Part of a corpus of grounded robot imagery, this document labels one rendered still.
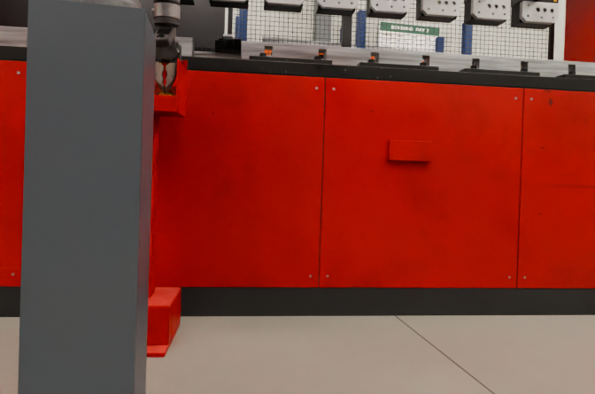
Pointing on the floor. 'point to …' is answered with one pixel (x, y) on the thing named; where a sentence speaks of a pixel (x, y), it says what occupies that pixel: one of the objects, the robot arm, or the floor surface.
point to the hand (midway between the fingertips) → (164, 88)
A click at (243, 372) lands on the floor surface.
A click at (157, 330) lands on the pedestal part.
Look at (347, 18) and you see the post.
